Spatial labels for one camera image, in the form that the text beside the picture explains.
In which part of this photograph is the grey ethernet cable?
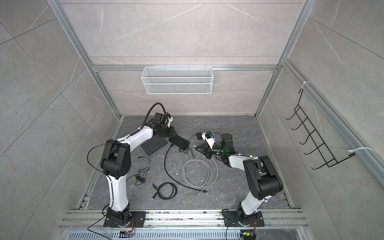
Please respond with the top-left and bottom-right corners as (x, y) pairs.
(181, 157), (219, 196)

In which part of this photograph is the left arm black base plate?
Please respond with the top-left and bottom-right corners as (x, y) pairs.
(103, 211), (147, 228)

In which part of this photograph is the long black ethernet cable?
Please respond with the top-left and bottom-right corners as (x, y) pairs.
(163, 143), (208, 193)

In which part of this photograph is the coiled short black cable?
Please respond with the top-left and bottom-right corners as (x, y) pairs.
(151, 181), (178, 201)

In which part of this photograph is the black wire hook rack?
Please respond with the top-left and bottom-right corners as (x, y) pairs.
(286, 89), (356, 170)

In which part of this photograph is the aluminium mounting rail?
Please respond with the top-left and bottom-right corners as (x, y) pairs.
(59, 209), (309, 230)

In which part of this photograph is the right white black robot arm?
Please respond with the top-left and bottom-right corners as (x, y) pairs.
(195, 132), (284, 226)

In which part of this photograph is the ribbed black network switch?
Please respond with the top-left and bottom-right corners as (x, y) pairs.
(169, 135), (190, 151)

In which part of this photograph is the dark grey network switch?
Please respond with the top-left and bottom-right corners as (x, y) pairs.
(141, 136), (168, 156)

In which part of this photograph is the black power adapter with cable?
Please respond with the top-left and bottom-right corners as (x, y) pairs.
(179, 132), (203, 159)

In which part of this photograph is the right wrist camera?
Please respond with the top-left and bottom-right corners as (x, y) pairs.
(202, 131), (216, 149)

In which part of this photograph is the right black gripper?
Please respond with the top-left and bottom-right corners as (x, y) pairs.
(196, 142), (226, 160)

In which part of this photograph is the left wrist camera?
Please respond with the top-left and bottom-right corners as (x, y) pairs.
(166, 114), (173, 128)

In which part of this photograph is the white wire mesh basket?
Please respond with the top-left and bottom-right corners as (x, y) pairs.
(141, 67), (214, 95)

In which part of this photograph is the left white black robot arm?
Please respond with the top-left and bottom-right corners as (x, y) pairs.
(98, 103), (176, 227)

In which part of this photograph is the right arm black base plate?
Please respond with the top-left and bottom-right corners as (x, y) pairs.
(221, 209), (265, 228)

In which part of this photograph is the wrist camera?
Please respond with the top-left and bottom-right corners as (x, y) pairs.
(166, 114), (173, 128)
(202, 131), (216, 149)

